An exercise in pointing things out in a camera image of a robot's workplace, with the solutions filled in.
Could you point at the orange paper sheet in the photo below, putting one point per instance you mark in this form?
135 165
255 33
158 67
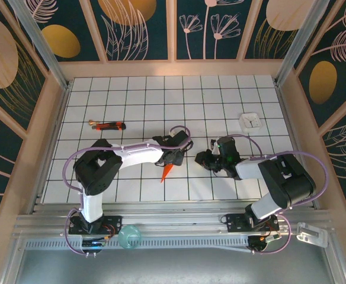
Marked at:
167 173

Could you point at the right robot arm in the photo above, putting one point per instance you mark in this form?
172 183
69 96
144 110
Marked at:
282 180

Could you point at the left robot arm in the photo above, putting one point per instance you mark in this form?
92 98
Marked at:
102 171

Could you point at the white square clock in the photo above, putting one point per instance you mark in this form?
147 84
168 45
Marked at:
251 122

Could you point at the orange black utility knife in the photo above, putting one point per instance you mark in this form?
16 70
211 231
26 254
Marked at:
110 126

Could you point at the small brass fitting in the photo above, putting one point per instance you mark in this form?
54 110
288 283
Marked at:
93 122

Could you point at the black controller board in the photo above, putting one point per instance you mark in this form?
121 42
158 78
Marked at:
93 244
259 242

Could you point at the clear teal glass bowl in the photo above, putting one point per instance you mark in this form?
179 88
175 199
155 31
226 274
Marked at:
128 236

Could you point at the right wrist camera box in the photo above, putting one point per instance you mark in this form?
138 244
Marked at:
213 143

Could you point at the aluminium mounting rail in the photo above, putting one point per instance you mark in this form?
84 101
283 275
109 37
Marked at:
176 219

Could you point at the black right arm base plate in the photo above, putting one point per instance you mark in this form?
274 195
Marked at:
235 220

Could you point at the aluminium side rail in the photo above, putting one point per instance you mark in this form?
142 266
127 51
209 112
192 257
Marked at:
286 114
60 114

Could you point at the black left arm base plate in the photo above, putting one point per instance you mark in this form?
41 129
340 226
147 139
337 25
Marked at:
115 222

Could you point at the white plastic bracket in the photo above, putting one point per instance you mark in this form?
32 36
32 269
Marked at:
312 235

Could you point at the aluminium frame post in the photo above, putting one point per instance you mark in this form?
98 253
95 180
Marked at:
299 44
41 44

